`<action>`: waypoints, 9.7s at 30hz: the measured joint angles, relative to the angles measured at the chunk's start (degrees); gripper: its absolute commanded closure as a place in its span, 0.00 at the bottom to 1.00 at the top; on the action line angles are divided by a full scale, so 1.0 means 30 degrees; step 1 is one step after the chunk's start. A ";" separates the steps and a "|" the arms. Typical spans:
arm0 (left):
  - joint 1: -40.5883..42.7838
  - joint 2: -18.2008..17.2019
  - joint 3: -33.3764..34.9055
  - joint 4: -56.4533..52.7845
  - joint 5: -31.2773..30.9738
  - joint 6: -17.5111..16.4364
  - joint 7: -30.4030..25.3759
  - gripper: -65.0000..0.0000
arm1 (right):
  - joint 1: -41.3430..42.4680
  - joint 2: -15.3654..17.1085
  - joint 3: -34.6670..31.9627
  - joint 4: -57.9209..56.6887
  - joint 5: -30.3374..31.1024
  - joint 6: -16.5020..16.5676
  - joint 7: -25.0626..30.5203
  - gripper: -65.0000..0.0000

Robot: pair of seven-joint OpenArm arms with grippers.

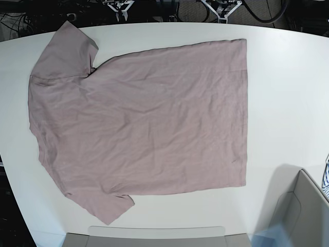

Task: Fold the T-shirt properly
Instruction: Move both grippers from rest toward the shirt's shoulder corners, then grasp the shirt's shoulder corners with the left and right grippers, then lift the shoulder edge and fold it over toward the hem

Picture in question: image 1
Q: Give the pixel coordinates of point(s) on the mauve pink T-shirt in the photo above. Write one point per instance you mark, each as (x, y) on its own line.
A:
(155, 122)

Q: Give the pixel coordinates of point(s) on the grey cardboard box right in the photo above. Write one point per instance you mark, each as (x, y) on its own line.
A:
(301, 216)

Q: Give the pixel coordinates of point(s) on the blue striped cloth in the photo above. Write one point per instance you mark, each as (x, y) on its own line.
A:
(325, 179)

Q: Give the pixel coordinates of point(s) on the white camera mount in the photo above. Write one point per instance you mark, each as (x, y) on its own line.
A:
(120, 7)
(222, 9)

